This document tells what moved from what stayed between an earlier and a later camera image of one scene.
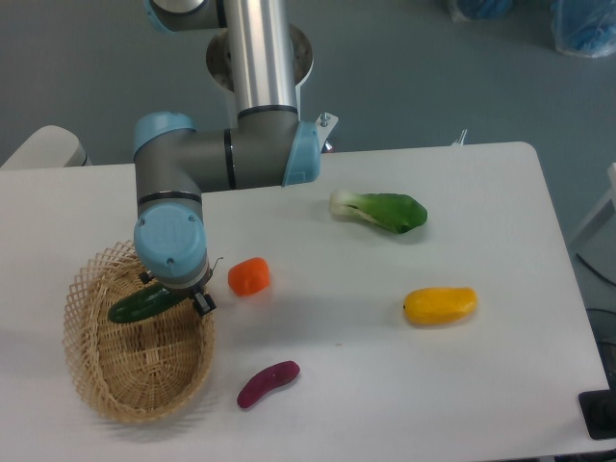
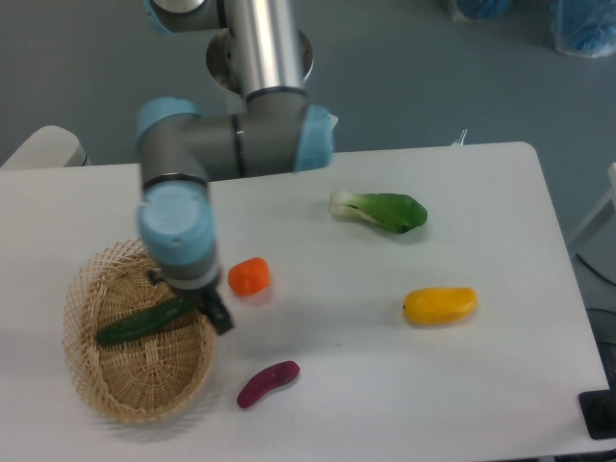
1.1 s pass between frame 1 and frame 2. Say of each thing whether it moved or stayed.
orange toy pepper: stayed
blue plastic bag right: stayed
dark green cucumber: moved
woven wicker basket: stayed
